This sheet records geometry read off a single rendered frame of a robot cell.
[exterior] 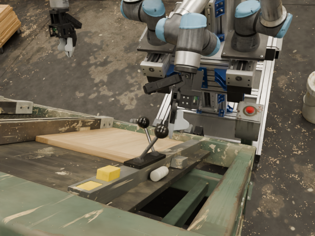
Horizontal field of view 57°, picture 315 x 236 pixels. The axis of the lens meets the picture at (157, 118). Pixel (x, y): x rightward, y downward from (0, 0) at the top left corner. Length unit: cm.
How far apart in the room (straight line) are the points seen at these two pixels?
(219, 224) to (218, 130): 185
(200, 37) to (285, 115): 193
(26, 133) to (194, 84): 61
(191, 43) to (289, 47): 254
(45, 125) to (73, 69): 241
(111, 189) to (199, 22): 51
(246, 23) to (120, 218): 133
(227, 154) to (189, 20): 75
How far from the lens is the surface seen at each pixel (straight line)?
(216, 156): 143
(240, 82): 163
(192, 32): 85
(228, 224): 50
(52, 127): 120
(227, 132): 230
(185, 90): 84
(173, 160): 99
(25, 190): 38
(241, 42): 162
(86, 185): 60
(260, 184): 234
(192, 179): 112
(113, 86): 313
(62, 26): 133
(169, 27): 101
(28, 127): 111
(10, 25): 447
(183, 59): 84
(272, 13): 141
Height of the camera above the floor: 211
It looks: 51 degrees down
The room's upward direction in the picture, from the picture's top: 17 degrees counter-clockwise
